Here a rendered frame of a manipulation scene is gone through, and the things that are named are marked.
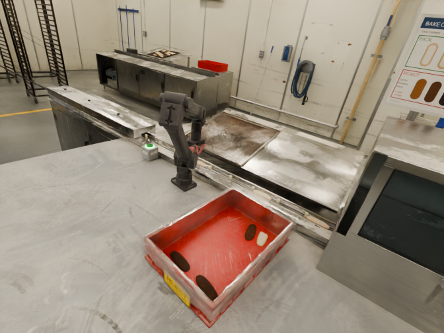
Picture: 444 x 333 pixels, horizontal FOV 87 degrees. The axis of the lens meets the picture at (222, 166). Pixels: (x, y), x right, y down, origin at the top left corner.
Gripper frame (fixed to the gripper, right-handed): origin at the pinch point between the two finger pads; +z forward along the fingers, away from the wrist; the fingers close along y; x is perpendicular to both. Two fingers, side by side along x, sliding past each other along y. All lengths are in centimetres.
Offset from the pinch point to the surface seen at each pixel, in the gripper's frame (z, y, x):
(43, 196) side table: 11, 66, -27
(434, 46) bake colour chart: -70, -74, 87
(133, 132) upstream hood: -0.7, 6.8, -46.0
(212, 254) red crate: 11, 41, 47
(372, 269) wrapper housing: 0, 21, 93
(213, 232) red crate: 11, 32, 41
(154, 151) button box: 3.0, 10.7, -21.5
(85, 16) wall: -90, -306, -699
